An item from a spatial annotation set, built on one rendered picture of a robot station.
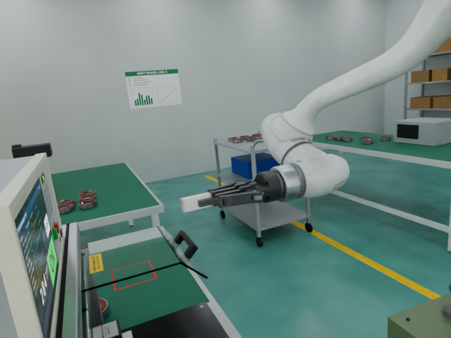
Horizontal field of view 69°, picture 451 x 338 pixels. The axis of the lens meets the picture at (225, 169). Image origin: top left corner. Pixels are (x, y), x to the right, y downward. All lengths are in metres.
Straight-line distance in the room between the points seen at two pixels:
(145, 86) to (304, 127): 5.11
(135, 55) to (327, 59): 3.97
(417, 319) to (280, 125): 0.58
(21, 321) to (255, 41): 6.46
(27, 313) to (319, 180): 0.63
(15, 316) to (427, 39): 0.79
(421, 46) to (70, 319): 0.77
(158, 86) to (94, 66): 1.04
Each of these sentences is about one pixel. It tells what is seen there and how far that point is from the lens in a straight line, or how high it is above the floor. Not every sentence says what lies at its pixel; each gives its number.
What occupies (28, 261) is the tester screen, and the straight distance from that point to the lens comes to 0.45.
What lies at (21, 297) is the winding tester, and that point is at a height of 1.22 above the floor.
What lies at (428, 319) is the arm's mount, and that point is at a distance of 0.99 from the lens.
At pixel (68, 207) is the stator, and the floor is 0.78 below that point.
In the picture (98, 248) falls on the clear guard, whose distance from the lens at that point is 0.90.
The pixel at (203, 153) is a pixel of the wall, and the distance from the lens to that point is 6.21.
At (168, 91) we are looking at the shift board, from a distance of 5.97.
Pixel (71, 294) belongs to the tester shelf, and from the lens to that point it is 0.63.
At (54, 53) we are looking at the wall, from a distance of 5.85.
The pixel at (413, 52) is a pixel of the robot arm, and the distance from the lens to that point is 0.79.
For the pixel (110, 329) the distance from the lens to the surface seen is 0.86.
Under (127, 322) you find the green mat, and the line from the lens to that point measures 1.16.
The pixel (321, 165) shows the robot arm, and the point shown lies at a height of 1.22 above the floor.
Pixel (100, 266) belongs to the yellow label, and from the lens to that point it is 0.80.
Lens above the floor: 1.41
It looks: 13 degrees down
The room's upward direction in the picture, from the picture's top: 5 degrees counter-clockwise
